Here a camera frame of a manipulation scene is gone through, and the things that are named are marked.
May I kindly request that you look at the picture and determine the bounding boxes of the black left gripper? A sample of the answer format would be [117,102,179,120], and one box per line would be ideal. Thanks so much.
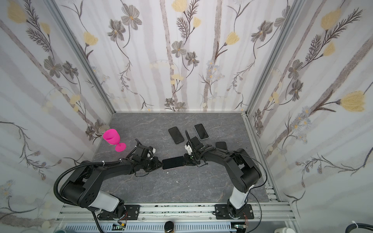
[140,157,165,172]

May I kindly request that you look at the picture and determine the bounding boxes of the black smartphone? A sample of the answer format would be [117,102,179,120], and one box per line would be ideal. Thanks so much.
[162,156,185,170]
[194,123,209,140]

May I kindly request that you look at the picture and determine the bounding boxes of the black phone case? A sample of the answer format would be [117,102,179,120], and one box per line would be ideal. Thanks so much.
[215,141,228,150]
[168,126,185,144]

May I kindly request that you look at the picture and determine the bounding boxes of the light blue phone case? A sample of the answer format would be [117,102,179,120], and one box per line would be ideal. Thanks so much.
[193,123,210,141]

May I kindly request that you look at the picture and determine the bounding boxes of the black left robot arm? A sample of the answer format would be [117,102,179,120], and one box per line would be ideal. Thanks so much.
[53,139,162,220]

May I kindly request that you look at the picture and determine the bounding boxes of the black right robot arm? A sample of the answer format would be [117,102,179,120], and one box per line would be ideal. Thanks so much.
[184,131,262,218]

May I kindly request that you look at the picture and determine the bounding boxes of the pink silicone cup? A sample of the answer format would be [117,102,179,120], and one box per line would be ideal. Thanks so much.
[103,129,127,152]

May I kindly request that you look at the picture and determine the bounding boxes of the black round knob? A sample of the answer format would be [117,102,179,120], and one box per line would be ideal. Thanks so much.
[164,221,175,233]

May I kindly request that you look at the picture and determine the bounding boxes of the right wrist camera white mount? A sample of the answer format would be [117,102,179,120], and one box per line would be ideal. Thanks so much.
[185,143,193,155]

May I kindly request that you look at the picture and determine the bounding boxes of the white slotted cable duct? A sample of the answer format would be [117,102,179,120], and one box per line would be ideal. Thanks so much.
[61,222,237,233]

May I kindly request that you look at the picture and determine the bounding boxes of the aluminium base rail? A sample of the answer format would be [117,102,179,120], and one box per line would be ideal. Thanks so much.
[56,202,296,223]

